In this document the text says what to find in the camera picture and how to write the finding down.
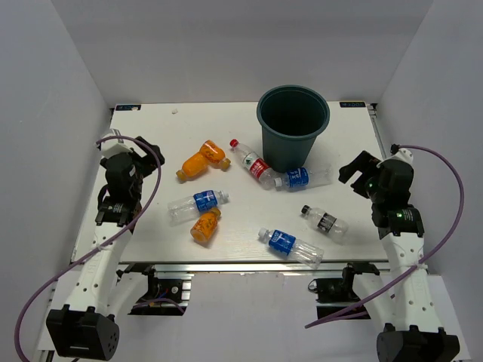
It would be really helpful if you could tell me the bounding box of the orange juice bottle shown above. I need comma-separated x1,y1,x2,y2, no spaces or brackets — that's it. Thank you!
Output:
199,140,231,171
176,152,208,183
190,207,221,246

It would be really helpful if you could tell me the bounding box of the black label clear bottle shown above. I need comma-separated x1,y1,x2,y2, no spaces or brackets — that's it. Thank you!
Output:
301,205,349,244

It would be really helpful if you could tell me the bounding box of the blue label bottle front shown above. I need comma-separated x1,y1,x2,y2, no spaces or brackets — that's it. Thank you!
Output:
258,228,324,270

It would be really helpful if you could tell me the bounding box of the blue label bottle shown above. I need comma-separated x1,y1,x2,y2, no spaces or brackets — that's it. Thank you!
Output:
274,164,332,192
168,190,229,225
258,228,324,270

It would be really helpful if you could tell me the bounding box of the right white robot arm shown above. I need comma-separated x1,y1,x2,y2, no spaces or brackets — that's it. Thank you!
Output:
339,149,460,361

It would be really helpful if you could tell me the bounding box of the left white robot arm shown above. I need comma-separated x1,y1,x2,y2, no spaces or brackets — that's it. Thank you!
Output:
46,133,165,361

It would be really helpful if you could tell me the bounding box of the blue label bottle by bin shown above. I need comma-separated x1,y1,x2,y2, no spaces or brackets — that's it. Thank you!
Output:
274,164,332,192

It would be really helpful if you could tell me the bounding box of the dark green plastic bin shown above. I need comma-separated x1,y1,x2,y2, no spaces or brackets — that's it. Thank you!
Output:
257,84,331,173

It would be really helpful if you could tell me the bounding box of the left black logo sticker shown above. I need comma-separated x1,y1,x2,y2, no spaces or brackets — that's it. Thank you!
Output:
115,104,141,112

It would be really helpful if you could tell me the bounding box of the black logo sticker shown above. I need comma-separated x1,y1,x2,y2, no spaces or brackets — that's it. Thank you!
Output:
339,101,366,108
115,104,141,112

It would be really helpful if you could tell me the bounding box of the blue label bottle centre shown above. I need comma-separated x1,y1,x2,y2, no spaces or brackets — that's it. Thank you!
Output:
168,190,229,225

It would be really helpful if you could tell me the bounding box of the right black logo sticker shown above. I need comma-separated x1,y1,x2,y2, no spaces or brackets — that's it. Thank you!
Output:
339,101,366,108

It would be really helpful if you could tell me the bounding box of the red label water bottle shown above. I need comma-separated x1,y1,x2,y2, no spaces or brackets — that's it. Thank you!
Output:
229,139,276,190

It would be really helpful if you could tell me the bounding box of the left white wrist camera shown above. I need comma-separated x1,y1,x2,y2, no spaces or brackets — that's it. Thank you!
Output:
98,138,131,158

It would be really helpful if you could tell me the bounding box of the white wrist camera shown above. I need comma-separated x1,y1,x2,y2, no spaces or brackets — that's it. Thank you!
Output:
386,144,414,165
98,138,131,158

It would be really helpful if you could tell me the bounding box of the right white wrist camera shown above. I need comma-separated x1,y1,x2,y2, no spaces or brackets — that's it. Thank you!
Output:
386,144,414,165

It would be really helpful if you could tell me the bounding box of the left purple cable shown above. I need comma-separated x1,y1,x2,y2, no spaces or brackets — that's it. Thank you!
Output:
14,136,186,362

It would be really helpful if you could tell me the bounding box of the purple cable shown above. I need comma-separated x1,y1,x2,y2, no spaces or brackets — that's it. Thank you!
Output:
304,144,465,329
14,136,186,362

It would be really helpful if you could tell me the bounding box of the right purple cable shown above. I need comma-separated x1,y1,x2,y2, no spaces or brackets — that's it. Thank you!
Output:
304,144,465,329

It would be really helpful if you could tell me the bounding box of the aluminium table frame rail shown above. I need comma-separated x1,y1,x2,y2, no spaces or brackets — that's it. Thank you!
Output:
112,261,393,274

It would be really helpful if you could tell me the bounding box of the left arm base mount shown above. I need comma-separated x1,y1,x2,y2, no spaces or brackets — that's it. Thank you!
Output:
116,263,192,316

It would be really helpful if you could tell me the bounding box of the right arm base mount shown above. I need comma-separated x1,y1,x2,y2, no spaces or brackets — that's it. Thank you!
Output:
307,262,380,318

